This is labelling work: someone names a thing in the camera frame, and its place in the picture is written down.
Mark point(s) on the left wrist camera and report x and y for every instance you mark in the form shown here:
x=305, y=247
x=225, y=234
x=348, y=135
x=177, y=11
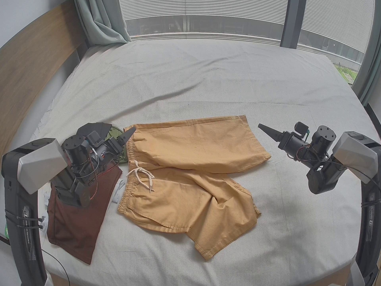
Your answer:
x=94, y=138

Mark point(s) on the black garment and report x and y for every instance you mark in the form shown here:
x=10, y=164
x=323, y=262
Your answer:
x=89, y=128

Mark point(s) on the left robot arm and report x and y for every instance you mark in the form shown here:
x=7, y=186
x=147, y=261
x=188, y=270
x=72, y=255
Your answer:
x=38, y=165

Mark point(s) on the brown garment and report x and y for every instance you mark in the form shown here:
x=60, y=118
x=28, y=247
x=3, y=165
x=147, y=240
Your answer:
x=74, y=219

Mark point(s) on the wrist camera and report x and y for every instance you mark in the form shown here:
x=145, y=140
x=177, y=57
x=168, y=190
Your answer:
x=94, y=138
x=301, y=127

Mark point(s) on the window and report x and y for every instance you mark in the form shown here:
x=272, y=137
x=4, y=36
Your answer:
x=208, y=7

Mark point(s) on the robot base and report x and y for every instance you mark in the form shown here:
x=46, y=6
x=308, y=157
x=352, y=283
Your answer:
x=49, y=280

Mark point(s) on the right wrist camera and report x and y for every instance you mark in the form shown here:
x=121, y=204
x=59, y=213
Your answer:
x=301, y=127

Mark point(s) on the tan shorts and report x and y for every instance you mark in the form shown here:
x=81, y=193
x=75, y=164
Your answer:
x=193, y=147

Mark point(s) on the small green object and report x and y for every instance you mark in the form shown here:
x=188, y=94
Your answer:
x=6, y=232

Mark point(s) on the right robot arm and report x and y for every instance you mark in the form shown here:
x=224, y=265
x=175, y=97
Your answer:
x=351, y=156

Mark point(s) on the grey-green curtain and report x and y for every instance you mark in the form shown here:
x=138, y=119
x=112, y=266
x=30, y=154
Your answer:
x=101, y=31
x=373, y=82

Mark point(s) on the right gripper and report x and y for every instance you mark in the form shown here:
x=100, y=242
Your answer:
x=293, y=144

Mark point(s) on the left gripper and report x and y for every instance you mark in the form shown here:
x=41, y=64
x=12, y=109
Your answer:
x=113, y=146

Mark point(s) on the green garment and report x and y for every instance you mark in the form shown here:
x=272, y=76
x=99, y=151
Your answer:
x=113, y=130

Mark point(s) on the bed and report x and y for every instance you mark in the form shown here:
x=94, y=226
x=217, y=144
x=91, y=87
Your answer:
x=226, y=79

